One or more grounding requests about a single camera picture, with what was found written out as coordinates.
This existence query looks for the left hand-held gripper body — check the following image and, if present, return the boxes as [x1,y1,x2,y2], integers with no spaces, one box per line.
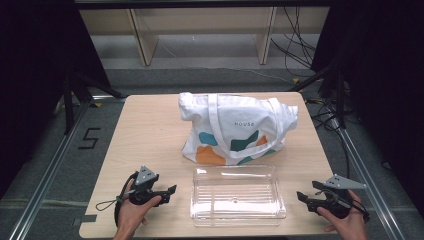
[128,165,160,207]

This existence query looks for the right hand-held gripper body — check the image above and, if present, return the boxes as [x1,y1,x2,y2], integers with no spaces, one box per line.
[319,173,367,220]

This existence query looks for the clear plastic tray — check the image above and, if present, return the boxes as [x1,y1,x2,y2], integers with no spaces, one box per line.
[190,164,288,228]

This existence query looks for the white printed tote bag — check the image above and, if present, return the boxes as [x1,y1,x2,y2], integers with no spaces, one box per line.
[178,91,299,167]

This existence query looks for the person's right hand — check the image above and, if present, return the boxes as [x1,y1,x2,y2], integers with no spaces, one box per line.
[317,190,368,240]

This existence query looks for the person's left hand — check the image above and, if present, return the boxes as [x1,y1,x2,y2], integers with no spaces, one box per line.
[117,189,163,234]

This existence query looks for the black metal stand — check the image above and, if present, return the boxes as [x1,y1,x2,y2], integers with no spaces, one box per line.
[287,59,348,130]
[62,70,127,135]

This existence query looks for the black curtain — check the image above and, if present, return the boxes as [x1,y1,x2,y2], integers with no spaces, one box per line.
[310,0,424,218]
[0,0,112,199]

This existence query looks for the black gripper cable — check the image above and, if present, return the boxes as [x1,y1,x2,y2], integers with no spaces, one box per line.
[349,198,371,223]

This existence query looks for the black wrist strap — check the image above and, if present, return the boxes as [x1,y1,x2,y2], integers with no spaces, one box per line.
[113,171,140,228]

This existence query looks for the aluminium floor rail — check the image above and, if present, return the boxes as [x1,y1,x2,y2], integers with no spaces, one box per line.
[8,94,128,240]
[332,118,407,240]

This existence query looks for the thin grey cord loop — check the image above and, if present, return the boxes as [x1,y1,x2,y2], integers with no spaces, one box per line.
[95,196,129,212]

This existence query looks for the black floor cables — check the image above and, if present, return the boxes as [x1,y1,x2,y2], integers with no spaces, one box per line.
[305,97,352,179]

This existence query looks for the thin white floor cable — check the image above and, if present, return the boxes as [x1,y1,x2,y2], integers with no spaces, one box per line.
[213,66,295,85]

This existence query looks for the bundle of black hanging cables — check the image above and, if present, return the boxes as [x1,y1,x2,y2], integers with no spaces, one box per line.
[270,6,318,78]

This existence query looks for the light wooden desk frame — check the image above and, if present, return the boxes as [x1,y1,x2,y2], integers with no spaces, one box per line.
[79,6,331,67]

